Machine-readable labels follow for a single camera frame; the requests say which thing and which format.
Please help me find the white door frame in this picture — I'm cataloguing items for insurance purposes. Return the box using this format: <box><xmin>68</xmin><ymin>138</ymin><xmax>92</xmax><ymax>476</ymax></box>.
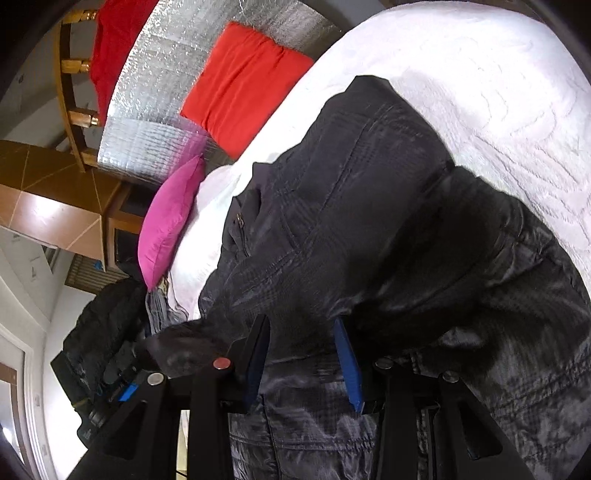
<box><xmin>0</xmin><ymin>272</ymin><xmax>65</xmax><ymax>480</ymax></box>

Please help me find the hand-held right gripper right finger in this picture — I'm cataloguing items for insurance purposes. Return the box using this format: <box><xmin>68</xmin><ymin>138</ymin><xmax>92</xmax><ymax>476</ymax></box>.
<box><xmin>333</xmin><ymin>318</ymin><xmax>539</xmax><ymax>480</ymax></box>

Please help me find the black shiny jacket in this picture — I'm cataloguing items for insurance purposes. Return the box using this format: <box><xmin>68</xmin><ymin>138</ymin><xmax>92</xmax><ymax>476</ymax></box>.
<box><xmin>147</xmin><ymin>75</ymin><xmax>591</xmax><ymax>480</ymax></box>

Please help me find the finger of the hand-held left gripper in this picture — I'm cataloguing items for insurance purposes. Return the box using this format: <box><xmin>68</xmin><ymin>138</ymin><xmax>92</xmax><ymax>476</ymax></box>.
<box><xmin>111</xmin><ymin>340</ymin><xmax>154</xmax><ymax>403</ymax></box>

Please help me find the white textured bedspread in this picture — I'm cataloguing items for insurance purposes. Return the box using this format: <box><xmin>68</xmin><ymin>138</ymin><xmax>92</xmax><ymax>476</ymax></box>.
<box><xmin>164</xmin><ymin>0</ymin><xmax>591</xmax><ymax>324</ymax></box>

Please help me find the pink pillow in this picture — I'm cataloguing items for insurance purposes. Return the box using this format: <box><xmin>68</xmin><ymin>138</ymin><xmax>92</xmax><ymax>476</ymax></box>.
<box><xmin>139</xmin><ymin>154</ymin><xmax>206</xmax><ymax>291</ymax></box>

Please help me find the silver foil insulation sheet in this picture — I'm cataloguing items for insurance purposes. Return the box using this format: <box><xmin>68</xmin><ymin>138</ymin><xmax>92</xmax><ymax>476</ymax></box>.
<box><xmin>97</xmin><ymin>0</ymin><xmax>345</xmax><ymax>188</ymax></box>

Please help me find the red pillow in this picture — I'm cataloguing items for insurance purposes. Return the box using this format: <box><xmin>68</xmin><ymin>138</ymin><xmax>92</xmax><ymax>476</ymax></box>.
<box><xmin>180</xmin><ymin>21</ymin><xmax>315</xmax><ymax>158</ymax></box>

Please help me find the woven basket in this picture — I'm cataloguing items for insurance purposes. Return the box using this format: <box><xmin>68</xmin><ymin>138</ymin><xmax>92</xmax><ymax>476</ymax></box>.
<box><xmin>65</xmin><ymin>256</ymin><xmax>132</xmax><ymax>292</ymax></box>

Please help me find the black quilted garment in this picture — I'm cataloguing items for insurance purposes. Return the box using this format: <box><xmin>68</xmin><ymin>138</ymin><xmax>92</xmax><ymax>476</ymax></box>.
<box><xmin>50</xmin><ymin>279</ymin><xmax>149</xmax><ymax>411</ymax></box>

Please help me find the wooden spindle headboard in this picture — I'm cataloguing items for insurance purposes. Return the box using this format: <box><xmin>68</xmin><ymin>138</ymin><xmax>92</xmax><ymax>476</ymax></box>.
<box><xmin>55</xmin><ymin>8</ymin><xmax>105</xmax><ymax>174</ymax></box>

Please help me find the wooden bedside table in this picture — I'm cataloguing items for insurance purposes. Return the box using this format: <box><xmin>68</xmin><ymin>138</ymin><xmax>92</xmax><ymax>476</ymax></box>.
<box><xmin>0</xmin><ymin>141</ymin><xmax>155</xmax><ymax>278</ymax></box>

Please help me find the red cloth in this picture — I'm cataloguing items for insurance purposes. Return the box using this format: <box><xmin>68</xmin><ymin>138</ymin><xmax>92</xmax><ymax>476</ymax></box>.
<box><xmin>90</xmin><ymin>0</ymin><xmax>160</xmax><ymax>126</ymax></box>

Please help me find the grey cloth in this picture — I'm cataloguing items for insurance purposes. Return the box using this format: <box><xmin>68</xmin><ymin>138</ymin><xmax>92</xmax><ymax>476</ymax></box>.
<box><xmin>145</xmin><ymin>287</ymin><xmax>191</xmax><ymax>340</ymax></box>

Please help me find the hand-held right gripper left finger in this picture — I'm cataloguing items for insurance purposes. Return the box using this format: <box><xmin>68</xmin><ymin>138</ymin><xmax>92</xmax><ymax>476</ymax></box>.
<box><xmin>67</xmin><ymin>315</ymin><xmax>273</xmax><ymax>480</ymax></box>

